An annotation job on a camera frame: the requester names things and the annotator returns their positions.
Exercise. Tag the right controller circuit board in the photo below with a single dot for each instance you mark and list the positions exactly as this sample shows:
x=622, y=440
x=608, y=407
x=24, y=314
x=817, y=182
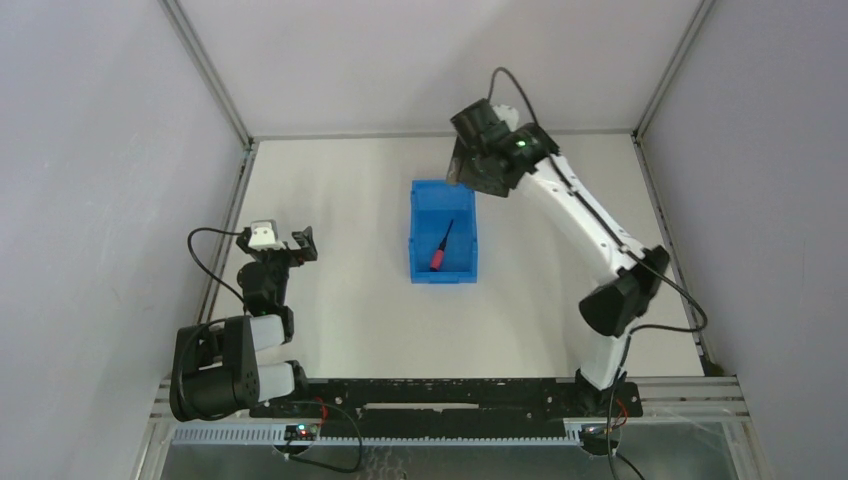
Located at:
x=597, y=440

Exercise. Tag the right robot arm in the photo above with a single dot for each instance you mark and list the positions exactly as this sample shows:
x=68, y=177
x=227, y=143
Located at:
x=626, y=274

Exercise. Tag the white slotted cable duct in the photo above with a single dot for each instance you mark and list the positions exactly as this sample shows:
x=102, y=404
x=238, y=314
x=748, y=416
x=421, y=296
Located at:
x=273, y=435

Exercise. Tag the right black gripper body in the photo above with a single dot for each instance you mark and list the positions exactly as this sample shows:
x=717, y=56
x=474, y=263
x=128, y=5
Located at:
x=478, y=171

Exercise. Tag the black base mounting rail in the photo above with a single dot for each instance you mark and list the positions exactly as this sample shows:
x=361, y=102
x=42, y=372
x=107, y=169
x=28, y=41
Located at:
x=455, y=406

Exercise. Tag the left controller circuit board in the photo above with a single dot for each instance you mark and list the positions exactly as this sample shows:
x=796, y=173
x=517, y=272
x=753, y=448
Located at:
x=301, y=432

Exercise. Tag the controller circuit board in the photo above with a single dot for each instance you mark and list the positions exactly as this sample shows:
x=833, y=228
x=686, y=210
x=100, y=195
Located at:
x=597, y=440
x=301, y=432

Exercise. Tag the blue plastic storage bin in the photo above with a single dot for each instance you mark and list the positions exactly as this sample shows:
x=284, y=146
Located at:
x=433, y=204

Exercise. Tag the aluminium frame post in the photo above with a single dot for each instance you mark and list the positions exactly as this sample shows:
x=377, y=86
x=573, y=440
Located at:
x=203, y=63
x=679, y=54

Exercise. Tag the red-handled black screwdriver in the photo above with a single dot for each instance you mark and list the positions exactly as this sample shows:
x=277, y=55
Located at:
x=438, y=256

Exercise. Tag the aluminium frame left post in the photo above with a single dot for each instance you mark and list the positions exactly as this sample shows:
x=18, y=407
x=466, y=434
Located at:
x=203, y=63

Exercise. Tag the aluminium frame right post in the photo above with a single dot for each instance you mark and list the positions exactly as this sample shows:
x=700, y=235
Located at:
x=679, y=54

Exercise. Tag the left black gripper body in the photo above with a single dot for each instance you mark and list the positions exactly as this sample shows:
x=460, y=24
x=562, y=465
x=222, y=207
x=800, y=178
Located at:
x=293, y=255

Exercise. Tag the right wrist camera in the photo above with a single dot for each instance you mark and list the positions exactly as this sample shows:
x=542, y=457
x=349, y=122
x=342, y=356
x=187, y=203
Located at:
x=480, y=125

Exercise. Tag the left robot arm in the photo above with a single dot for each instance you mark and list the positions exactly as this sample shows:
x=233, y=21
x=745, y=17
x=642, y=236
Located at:
x=216, y=370

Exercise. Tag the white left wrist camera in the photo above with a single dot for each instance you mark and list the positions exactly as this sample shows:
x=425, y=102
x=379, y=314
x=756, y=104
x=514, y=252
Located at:
x=264, y=236

